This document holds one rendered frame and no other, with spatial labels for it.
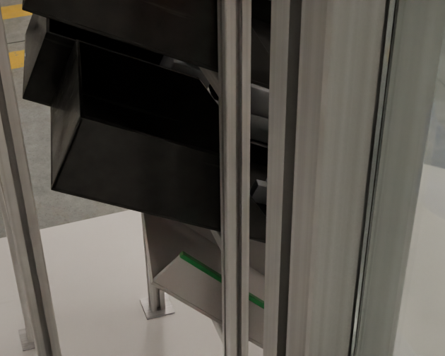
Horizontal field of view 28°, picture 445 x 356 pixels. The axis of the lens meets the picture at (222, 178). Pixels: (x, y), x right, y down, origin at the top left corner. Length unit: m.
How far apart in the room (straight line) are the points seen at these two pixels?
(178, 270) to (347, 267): 0.60
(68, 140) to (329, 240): 0.52
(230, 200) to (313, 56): 0.54
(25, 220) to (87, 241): 0.69
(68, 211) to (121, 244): 1.48
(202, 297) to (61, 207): 2.03
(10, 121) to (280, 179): 0.43
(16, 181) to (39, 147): 2.47
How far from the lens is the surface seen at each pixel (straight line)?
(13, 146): 0.65
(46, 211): 2.84
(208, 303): 0.84
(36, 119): 3.29
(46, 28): 0.83
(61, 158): 0.72
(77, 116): 0.71
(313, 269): 0.21
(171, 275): 0.81
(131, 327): 1.23
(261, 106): 0.94
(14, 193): 0.66
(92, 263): 1.33
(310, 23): 0.18
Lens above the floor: 1.74
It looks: 37 degrees down
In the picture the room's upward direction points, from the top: 1 degrees counter-clockwise
